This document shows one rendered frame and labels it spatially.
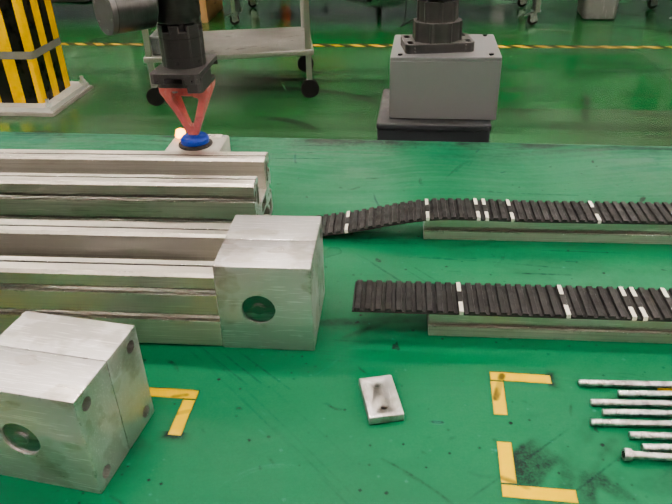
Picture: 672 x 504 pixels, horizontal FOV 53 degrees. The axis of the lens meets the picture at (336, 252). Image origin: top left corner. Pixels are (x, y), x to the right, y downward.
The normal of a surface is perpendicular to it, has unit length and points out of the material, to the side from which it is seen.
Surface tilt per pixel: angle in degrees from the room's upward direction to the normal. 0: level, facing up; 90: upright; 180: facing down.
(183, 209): 90
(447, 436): 0
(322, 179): 0
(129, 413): 90
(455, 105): 90
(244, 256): 0
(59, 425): 90
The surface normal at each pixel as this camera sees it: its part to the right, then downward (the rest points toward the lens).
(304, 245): -0.03, -0.85
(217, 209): -0.09, 0.52
